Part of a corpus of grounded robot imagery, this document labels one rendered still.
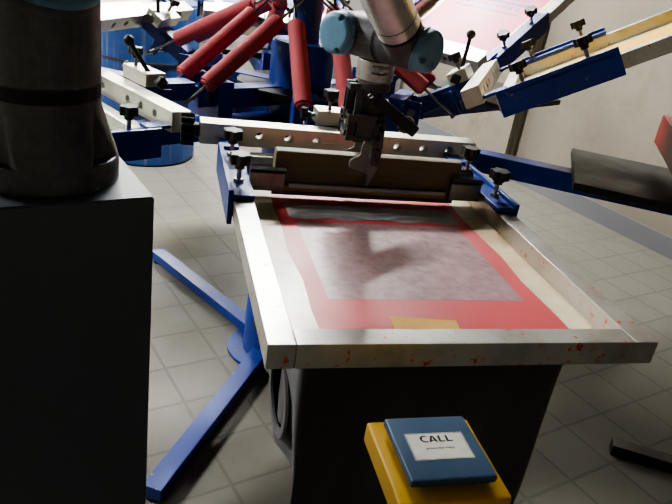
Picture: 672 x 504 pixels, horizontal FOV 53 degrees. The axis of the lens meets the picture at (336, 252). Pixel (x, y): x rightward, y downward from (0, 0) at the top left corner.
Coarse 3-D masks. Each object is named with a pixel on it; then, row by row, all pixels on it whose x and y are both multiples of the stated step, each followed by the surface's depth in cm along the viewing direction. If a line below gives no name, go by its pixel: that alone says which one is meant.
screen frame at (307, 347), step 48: (240, 240) 115; (528, 240) 130; (576, 288) 114; (288, 336) 87; (336, 336) 89; (384, 336) 91; (432, 336) 92; (480, 336) 94; (528, 336) 96; (576, 336) 98; (624, 336) 100
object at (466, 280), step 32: (384, 224) 136; (416, 224) 138; (416, 256) 124; (448, 256) 126; (480, 256) 128; (448, 288) 114; (480, 288) 116; (512, 288) 118; (480, 320) 106; (512, 320) 107; (544, 320) 109
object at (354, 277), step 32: (288, 224) 129; (320, 224) 131; (352, 224) 134; (320, 256) 118; (352, 256) 120; (384, 256) 122; (320, 288) 108; (352, 288) 109; (384, 288) 111; (416, 288) 112; (320, 320) 99; (352, 320) 100; (384, 320) 102
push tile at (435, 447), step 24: (408, 432) 77; (432, 432) 77; (456, 432) 78; (408, 456) 73; (432, 456) 74; (456, 456) 74; (480, 456) 75; (408, 480) 70; (432, 480) 70; (456, 480) 71; (480, 480) 72
